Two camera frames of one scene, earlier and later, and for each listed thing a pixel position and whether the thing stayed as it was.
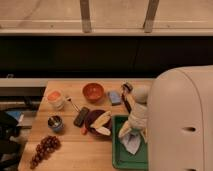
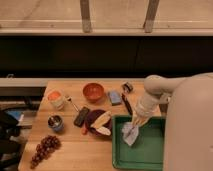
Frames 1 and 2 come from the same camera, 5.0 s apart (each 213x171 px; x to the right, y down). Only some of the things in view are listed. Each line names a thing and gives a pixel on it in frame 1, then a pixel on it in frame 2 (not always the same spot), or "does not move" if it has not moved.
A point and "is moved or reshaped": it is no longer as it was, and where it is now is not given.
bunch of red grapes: x=47 y=145 does not move
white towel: x=131 y=142 is moved or reshaped
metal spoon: x=68 y=98 does not move
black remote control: x=81 y=117 does not move
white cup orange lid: x=56 y=99 does not move
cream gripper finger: x=143 y=136 → x=142 y=120
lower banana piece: x=104 y=131 does not move
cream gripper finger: x=126 y=127 → x=134 y=118
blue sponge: x=115 y=98 does not move
